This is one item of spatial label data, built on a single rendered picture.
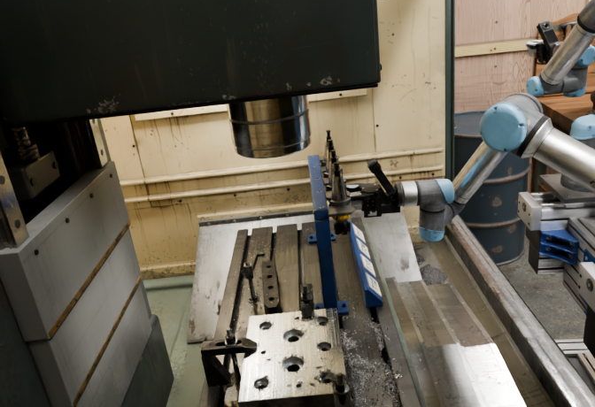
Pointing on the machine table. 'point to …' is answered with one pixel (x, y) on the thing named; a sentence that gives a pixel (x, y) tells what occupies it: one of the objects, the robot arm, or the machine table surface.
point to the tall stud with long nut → (250, 280)
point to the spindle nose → (270, 126)
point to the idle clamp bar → (271, 287)
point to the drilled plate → (274, 341)
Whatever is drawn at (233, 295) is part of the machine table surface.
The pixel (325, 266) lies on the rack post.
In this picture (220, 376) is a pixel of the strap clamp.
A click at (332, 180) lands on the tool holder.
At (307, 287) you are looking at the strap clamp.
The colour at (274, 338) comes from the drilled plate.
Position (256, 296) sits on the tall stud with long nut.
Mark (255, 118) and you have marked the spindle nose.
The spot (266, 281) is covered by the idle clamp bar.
